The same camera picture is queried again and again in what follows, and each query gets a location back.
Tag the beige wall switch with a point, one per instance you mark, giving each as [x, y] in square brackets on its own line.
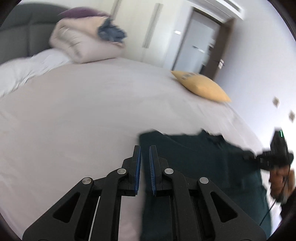
[276, 101]
[291, 116]

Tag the cream wardrobe with black handles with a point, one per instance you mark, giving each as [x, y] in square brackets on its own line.
[149, 26]

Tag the white ceiling air vent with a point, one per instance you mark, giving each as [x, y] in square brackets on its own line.
[229, 7]

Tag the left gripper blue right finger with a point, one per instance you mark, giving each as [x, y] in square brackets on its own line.
[157, 168]

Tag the blue grey crumpled garment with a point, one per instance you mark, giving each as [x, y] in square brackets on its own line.
[110, 32]

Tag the purple pillow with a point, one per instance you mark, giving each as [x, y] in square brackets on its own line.
[82, 12]

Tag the person's right hand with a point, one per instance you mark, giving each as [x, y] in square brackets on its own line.
[282, 182]

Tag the dark grey padded headboard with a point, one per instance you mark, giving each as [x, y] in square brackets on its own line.
[27, 29]

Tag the dark green knit sweater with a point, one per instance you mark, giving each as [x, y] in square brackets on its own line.
[196, 156]

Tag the upper beige wall switch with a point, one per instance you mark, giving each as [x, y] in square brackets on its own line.
[276, 101]

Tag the yellow cushion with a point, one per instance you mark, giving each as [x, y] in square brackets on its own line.
[202, 86]

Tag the folded beige duvet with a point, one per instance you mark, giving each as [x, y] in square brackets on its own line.
[78, 38]

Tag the brown framed door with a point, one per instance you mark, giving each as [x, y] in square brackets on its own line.
[204, 43]

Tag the light grey bed sheet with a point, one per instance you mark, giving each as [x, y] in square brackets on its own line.
[83, 120]

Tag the white pillow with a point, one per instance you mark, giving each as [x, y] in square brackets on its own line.
[17, 72]

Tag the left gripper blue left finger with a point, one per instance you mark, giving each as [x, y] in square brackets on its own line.
[132, 165]

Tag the lower beige wall switch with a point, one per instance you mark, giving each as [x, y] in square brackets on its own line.
[291, 116]

